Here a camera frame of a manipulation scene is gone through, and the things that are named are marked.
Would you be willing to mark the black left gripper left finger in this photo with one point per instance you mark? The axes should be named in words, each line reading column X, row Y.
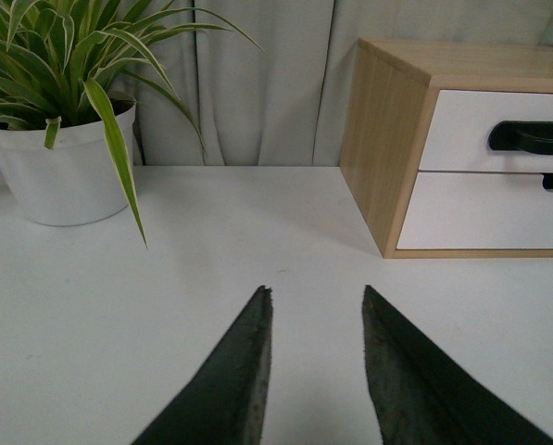
column 225, row 401

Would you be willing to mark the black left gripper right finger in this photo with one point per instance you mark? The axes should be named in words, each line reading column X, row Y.
column 421, row 396

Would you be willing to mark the black drawer handle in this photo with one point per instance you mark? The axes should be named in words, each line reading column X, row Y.
column 534, row 137

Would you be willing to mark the green spider plant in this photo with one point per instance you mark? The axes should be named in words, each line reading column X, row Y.
column 59, row 61

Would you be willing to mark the wooden drawer cabinet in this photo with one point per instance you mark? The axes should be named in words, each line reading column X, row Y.
column 394, row 92

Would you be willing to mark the grey curtain backdrop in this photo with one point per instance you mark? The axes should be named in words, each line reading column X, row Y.
column 275, row 90

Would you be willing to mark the white plant pot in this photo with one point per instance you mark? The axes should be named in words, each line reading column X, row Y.
column 74, row 183

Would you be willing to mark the white drawer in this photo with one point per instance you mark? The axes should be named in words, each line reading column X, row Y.
column 449, row 210
column 457, row 140

